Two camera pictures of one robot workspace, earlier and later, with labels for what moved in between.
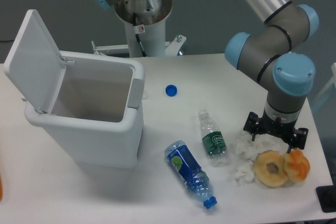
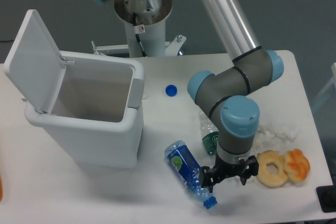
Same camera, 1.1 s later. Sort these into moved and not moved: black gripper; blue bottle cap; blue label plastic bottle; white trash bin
Moved: black gripper
Not moved: white trash bin; blue label plastic bottle; blue bottle cap
